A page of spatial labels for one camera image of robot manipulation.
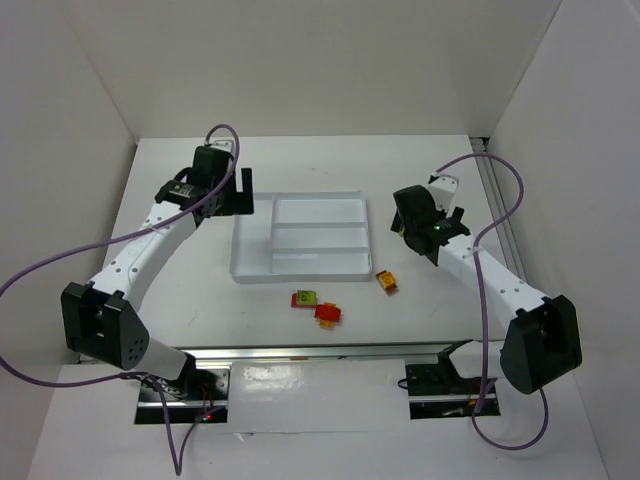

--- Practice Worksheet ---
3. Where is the small yellow lego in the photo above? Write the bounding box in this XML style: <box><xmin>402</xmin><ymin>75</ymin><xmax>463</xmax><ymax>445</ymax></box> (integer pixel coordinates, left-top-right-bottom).
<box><xmin>376</xmin><ymin>270</ymin><xmax>396</xmax><ymax>290</ymax></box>

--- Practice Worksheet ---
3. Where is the brown lego plate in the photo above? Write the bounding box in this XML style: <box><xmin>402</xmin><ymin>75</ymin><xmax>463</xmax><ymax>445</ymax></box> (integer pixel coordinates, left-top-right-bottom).
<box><xmin>376</xmin><ymin>270</ymin><xmax>399</xmax><ymax>295</ymax></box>

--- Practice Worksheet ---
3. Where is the green lego brick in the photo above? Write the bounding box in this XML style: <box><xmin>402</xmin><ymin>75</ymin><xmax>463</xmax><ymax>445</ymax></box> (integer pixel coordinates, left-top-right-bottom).
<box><xmin>296</xmin><ymin>290</ymin><xmax>318</xmax><ymax>304</ymax></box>

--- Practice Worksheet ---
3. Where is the red rounded lego brick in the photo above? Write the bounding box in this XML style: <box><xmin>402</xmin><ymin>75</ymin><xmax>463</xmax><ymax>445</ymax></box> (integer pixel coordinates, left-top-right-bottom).
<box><xmin>314</xmin><ymin>303</ymin><xmax>342</xmax><ymax>323</ymax></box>

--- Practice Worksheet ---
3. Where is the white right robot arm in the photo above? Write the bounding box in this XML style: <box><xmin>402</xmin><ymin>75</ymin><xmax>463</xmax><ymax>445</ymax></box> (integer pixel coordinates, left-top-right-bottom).
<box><xmin>391</xmin><ymin>185</ymin><xmax>583</xmax><ymax>395</ymax></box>

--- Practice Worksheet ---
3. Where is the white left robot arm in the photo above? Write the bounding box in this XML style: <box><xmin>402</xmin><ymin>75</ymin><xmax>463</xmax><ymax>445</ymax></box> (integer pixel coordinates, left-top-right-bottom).
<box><xmin>61</xmin><ymin>145</ymin><xmax>254</xmax><ymax>398</ymax></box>

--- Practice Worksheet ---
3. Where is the white divided sorting tray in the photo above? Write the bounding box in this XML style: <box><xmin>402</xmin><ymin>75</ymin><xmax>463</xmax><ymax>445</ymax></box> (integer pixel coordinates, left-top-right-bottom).
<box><xmin>229</xmin><ymin>191</ymin><xmax>372</xmax><ymax>284</ymax></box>

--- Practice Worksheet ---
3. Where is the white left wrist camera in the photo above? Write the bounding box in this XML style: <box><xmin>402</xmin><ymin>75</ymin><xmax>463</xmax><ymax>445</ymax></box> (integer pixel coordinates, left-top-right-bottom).
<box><xmin>211</xmin><ymin>140</ymin><xmax>235</xmax><ymax>152</ymax></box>

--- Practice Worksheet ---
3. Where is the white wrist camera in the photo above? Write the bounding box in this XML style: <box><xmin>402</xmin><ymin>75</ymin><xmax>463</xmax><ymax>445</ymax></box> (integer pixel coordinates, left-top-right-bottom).
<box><xmin>427</xmin><ymin>173</ymin><xmax>459</xmax><ymax>214</ymax></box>
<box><xmin>211</xmin><ymin>140</ymin><xmax>235</xmax><ymax>152</ymax></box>

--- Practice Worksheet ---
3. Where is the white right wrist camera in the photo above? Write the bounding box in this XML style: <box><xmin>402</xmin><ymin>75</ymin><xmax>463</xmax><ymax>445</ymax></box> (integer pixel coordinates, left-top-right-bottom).
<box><xmin>427</xmin><ymin>173</ymin><xmax>459</xmax><ymax>214</ymax></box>

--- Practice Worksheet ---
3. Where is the aluminium side rail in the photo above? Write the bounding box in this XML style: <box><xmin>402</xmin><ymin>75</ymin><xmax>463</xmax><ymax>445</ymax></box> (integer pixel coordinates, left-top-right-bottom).
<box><xmin>469</xmin><ymin>137</ymin><xmax>526</xmax><ymax>279</ymax></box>

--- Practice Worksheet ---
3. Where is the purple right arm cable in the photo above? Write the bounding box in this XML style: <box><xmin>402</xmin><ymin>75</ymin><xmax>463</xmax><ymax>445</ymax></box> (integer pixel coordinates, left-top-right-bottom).
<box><xmin>433</xmin><ymin>152</ymin><xmax>550</xmax><ymax>451</ymax></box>

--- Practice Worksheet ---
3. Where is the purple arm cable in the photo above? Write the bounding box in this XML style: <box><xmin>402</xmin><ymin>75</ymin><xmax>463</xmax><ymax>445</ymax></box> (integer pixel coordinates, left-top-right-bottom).
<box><xmin>0</xmin><ymin>124</ymin><xmax>241</xmax><ymax>476</ymax></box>
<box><xmin>433</xmin><ymin>152</ymin><xmax>550</xmax><ymax>451</ymax></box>

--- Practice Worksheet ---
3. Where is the aluminium table edge rail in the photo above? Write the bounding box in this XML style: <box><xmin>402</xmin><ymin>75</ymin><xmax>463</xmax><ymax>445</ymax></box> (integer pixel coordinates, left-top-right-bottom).
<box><xmin>185</xmin><ymin>340</ymin><xmax>469</xmax><ymax>362</ymax></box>

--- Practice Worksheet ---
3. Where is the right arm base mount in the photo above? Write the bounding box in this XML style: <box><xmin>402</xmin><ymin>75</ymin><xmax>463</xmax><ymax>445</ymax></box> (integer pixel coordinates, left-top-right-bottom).
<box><xmin>397</xmin><ymin>340</ymin><xmax>480</xmax><ymax>420</ymax></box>

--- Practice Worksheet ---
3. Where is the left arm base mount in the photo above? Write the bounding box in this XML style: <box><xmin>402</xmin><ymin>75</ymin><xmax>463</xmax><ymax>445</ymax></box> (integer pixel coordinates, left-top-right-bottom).
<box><xmin>134</xmin><ymin>364</ymin><xmax>231</xmax><ymax>425</ymax></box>

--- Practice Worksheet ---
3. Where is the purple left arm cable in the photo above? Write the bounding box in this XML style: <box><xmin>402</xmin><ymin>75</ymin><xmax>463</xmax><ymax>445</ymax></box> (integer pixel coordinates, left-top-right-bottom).
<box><xmin>0</xmin><ymin>124</ymin><xmax>241</xmax><ymax>476</ymax></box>

